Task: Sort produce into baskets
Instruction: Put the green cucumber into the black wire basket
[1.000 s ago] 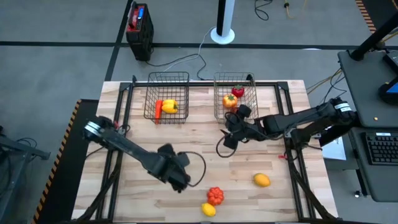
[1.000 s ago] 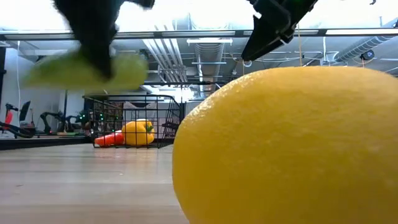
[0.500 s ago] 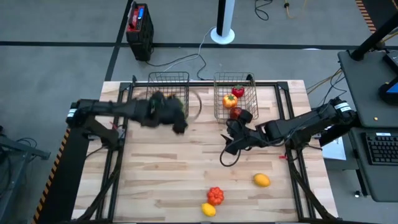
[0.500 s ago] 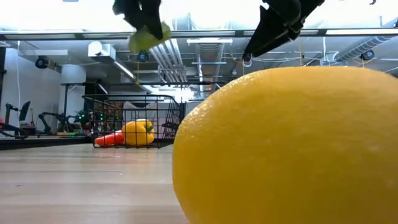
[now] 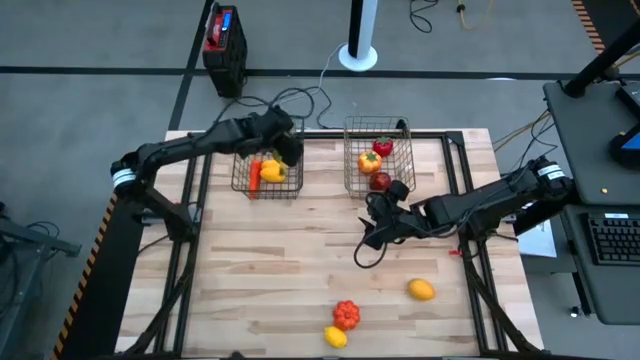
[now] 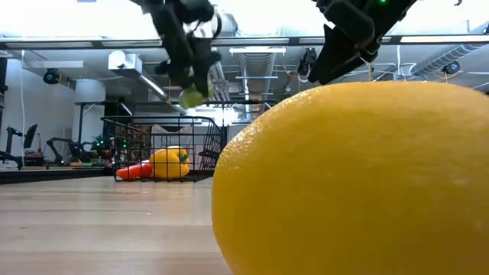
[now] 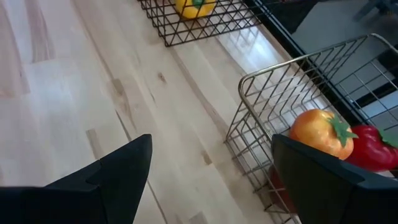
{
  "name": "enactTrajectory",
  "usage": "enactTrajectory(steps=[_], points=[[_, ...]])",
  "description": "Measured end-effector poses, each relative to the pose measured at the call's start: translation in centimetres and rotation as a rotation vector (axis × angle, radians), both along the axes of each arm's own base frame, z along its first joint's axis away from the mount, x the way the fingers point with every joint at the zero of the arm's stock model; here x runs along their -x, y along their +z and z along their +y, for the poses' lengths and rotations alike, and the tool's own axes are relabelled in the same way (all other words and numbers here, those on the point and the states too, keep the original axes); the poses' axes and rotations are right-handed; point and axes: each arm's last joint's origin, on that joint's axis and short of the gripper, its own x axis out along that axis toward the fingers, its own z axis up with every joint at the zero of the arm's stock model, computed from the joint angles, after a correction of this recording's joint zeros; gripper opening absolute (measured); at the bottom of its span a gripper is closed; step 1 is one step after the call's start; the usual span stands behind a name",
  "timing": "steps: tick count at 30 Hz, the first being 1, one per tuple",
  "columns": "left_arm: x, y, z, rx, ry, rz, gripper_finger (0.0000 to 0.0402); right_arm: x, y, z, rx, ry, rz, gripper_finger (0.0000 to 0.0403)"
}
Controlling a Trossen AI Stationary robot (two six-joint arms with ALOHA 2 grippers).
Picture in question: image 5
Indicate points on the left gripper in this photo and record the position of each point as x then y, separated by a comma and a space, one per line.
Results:
264, 135

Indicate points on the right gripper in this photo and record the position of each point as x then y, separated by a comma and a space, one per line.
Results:
397, 220

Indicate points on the dark red apple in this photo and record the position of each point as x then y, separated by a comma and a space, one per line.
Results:
380, 181

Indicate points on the yellow bell pepper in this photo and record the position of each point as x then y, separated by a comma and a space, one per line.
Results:
272, 172

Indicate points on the long orange-red pepper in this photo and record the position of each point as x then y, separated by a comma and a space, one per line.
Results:
255, 180

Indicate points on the orange persimmon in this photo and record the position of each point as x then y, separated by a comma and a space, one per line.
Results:
369, 162

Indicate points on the yellow-orange mango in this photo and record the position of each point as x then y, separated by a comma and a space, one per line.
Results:
421, 289

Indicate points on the red-orange bell pepper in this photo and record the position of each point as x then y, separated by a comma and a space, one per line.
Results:
346, 315

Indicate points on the yellow lemon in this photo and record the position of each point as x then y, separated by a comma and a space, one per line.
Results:
335, 336

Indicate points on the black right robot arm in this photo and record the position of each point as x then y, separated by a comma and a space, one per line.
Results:
490, 200

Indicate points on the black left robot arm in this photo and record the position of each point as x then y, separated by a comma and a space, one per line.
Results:
190, 145

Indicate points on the red and black power station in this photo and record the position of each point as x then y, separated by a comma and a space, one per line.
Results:
227, 65

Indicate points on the black pole with white base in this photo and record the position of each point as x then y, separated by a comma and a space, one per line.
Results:
361, 25

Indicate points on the white paper sheet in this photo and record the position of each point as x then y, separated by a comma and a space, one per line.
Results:
537, 242

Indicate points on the grey side desk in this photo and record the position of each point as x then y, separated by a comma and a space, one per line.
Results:
580, 150

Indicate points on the black mat with hazard stripes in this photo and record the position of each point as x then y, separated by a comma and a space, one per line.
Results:
115, 280
590, 27

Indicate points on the black keyboard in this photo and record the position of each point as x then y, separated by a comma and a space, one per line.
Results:
615, 240

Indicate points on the black device with blue screen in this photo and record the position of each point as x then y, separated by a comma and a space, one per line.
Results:
622, 152

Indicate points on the black slanted stand pole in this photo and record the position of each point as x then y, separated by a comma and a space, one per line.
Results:
600, 62

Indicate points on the black flat device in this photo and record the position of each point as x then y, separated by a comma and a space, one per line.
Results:
631, 100

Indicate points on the grey equipment stand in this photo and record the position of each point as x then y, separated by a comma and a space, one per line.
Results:
30, 235

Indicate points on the black metal table frame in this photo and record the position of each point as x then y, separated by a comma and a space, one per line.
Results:
325, 135

